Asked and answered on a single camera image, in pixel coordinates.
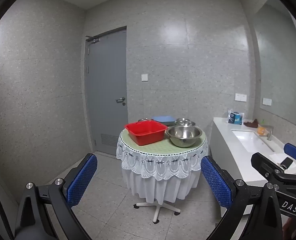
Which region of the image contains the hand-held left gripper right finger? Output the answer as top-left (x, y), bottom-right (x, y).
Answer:
top-left (200, 155), bottom-right (291, 240)

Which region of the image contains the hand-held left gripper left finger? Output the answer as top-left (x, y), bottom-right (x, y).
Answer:
top-left (14, 153), bottom-right (98, 240)

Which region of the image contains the small steel bowl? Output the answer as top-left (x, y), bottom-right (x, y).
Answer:
top-left (175, 118), bottom-right (191, 127)

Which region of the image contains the red plastic basin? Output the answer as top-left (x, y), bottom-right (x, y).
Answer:
top-left (124, 120), bottom-right (168, 146)

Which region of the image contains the blue square plate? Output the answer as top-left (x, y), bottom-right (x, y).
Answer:
top-left (152, 115), bottom-right (176, 123)

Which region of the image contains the black phone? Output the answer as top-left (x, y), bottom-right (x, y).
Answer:
top-left (281, 157), bottom-right (294, 172)

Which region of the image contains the white sink basin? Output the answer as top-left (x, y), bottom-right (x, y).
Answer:
top-left (232, 130), bottom-right (275, 153)

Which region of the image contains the metal faucet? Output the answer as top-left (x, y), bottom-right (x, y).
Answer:
top-left (262, 125), bottom-right (274, 141)

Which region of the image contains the brown cloth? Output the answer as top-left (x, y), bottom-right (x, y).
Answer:
top-left (243, 119), bottom-right (259, 128)

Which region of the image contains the white vanity counter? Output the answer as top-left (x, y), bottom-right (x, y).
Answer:
top-left (210, 117), bottom-right (296, 218)

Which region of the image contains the blue and white tissue pack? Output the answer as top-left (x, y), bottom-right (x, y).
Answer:
top-left (227, 109), bottom-right (245, 125)

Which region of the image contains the green round table mat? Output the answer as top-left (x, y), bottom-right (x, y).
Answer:
top-left (120, 127), bottom-right (206, 156)

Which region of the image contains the white star table base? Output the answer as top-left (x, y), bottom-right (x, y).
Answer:
top-left (133, 197), bottom-right (181, 224)

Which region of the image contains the grey door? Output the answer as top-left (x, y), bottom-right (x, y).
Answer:
top-left (85, 26), bottom-right (127, 155)

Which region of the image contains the wall mirror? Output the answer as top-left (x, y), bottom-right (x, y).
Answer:
top-left (252, 0), bottom-right (296, 128)

